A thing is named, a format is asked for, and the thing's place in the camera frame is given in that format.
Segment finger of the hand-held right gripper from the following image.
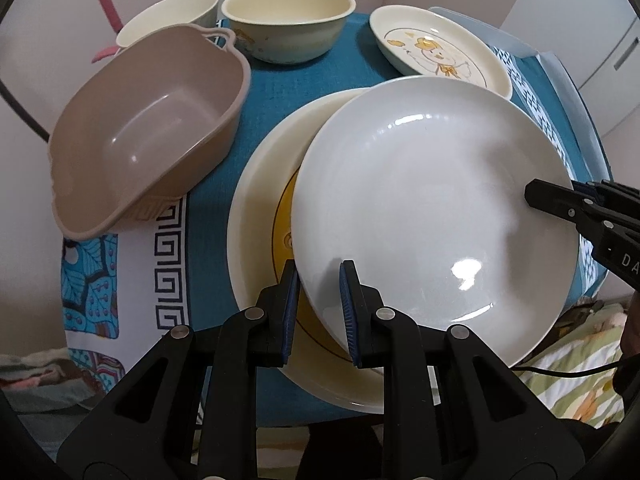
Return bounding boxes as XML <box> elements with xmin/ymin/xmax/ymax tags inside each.
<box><xmin>524</xmin><ymin>178</ymin><xmax>640</xmax><ymax>249</ymax></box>
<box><xmin>573</xmin><ymin>179</ymin><xmax>640</xmax><ymax>219</ymax></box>

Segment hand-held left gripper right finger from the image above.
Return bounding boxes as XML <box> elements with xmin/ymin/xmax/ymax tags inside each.
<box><xmin>339</xmin><ymin>259</ymin><xmax>583</xmax><ymax>480</ymax></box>

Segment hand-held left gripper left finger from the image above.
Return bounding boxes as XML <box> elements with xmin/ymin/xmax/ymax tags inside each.
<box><xmin>56</xmin><ymin>259</ymin><xmax>302</xmax><ymax>480</ymax></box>

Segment large cream plate yellow ring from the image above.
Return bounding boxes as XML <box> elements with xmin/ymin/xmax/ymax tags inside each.
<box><xmin>227</xmin><ymin>87</ymin><xmax>388</xmax><ymax>416</ymax></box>

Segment white glossy plate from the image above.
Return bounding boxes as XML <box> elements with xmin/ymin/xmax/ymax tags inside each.
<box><xmin>290</xmin><ymin>75</ymin><xmax>583</xmax><ymax>368</ymax></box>

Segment tan plastic basin with handles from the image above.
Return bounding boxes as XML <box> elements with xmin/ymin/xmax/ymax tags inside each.
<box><xmin>47</xmin><ymin>22</ymin><xmax>252</xmax><ymax>241</ymax></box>

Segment cream bowl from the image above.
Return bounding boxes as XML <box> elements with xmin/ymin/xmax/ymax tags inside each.
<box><xmin>220</xmin><ymin>0</ymin><xmax>357</xmax><ymax>65</ymax></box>
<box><xmin>115</xmin><ymin>0</ymin><xmax>221</xmax><ymax>51</ymax></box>

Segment green striped blanket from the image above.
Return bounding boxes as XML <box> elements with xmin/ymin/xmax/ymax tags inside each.
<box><xmin>520</xmin><ymin>300</ymin><xmax>632</xmax><ymax>431</ymax></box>

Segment white wardrobe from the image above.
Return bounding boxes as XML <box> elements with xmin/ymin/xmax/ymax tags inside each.
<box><xmin>500</xmin><ymin>0</ymin><xmax>640</xmax><ymax>141</ymax></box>

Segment cream plate with cartoon print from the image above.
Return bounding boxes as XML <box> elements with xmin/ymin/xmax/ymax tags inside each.
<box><xmin>369</xmin><ymin>5</ymin><xmax>514</xmax><ymax>101</ymax></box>

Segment blue patterned tablecloth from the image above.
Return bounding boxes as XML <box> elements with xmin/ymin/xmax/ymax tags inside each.
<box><xmin>60</xmin><ymin>10</ymin><xmax>608</xmax><ymax>428</ymax></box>

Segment grey cloth pile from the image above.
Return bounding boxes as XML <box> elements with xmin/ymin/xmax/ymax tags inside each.
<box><xmin>0</xmin><ymin>345</ymin><xmax>126</xmax><ymax>417</ymax></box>

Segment black metal hoop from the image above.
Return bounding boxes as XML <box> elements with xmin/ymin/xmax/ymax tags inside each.
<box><xmin>0</xmin><ymin>77</ymin><xmax>53</xmax><ymax>143</ymax></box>

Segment pink plastic stick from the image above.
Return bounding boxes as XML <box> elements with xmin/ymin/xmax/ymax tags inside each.
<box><xmin>91</xmin><ymin>0</ymin><xmax>126</xmax><ymax>65</ymax></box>

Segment black cable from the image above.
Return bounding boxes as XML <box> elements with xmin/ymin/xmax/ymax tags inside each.
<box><xmin>510</xmin><ymin>357</ymin><xmax>627</xmax><ymax>377</ymax></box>

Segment dark wardrobe handle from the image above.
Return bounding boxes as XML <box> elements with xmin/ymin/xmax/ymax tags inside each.
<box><xmin>614</xmin><ymin>35</ymin><xmax>640</xmax><ymax>72</ymax></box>

